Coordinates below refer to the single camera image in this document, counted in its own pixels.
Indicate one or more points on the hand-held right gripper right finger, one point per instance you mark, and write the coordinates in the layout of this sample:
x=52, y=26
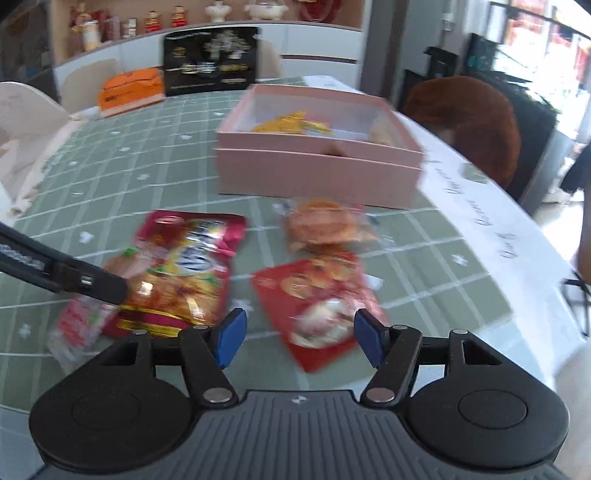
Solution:
x=369, y=337

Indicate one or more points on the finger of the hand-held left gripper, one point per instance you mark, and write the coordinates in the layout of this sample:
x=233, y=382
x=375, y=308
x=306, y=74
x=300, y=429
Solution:
x=97, y=284

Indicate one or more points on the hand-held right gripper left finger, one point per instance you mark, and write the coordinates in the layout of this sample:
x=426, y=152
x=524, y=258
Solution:
x=231, y=337

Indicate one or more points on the red pastry snack packet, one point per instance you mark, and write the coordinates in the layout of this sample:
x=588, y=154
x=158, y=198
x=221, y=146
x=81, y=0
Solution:
x=318, y=295

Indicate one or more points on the large red chips packet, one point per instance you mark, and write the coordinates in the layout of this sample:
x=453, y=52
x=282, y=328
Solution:
x=184, y=267

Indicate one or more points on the pink cardboard box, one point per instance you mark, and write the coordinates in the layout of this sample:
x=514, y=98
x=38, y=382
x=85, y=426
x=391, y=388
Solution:
x=314, y=175

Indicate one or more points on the gold snack packet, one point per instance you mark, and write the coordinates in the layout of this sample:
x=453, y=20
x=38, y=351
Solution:
x=286, y=123

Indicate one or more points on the clear pink candy packet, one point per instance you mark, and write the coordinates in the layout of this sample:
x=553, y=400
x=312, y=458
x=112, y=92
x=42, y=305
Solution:
x=78, y=327

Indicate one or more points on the round cake in clear wrapper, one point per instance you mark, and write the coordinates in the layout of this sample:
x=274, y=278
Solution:
x=323, y=224

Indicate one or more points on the white chair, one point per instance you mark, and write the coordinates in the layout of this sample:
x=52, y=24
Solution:
x=87, y=85
x=25, y=129
x=271, y=60

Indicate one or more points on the white cloth with script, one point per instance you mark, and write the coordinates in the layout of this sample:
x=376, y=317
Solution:
x=498, y=240

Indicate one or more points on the orange tissue pack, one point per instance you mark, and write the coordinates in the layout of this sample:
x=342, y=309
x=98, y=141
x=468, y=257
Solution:
x=131, y=92

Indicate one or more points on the beige bread packet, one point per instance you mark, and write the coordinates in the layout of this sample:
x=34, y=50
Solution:
x=383, y=134

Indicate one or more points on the black tripod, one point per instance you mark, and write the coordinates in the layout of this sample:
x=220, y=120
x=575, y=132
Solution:
x=579, y=300

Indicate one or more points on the brown chair back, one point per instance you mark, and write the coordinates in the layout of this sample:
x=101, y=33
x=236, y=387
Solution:
x=466, y=120

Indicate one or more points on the black gift box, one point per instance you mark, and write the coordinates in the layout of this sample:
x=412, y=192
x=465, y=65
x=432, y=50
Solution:
x=210, y=62

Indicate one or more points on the red and gold figurine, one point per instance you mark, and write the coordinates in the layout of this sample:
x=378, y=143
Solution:
x=153, y=22
x=178, y=16

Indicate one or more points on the black cabinet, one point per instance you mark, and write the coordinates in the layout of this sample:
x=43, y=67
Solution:
x=531, y=120

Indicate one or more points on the black water dispenser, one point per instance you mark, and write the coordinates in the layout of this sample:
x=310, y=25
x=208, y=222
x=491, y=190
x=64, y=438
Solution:
x=429, y=69

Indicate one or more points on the red ornament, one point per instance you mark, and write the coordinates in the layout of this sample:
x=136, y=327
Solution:
x=318, y=9

